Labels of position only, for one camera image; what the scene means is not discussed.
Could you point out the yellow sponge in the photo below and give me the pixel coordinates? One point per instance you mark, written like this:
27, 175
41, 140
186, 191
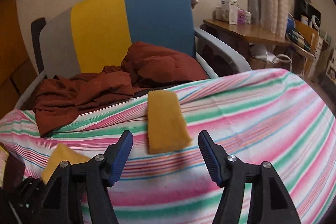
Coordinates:
167, 128
61, 153

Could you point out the black shelf with appliances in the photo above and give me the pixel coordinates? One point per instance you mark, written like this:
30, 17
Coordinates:
307, 14

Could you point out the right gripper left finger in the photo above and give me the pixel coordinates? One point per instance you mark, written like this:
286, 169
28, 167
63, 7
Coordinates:
60, 199

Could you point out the striped pink green blanket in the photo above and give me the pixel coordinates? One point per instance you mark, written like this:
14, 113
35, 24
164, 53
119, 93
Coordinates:
267, 115

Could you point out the rust brown garment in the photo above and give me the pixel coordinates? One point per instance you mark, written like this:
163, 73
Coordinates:
59, 101

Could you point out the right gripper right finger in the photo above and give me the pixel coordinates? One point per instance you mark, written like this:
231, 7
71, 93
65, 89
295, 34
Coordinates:
270, 201

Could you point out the grey bed rail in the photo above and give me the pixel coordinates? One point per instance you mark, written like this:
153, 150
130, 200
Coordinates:
234, 59

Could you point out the white carton on desk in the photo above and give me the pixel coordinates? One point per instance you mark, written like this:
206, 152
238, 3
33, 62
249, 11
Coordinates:
230, 11

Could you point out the yellow sponge back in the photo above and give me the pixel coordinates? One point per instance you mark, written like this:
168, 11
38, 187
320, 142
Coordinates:
61, 153

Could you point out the pink jar on desk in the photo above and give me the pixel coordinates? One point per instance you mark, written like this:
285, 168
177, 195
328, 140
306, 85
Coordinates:
244, 17

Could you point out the wooden desk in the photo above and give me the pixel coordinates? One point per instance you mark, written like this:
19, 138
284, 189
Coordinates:
248, 32

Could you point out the wooden wardrobe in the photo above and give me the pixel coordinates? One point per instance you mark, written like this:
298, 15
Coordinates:
17, 71

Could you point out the grey yellow blue headboard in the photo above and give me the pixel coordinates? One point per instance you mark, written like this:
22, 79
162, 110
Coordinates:
96, 33

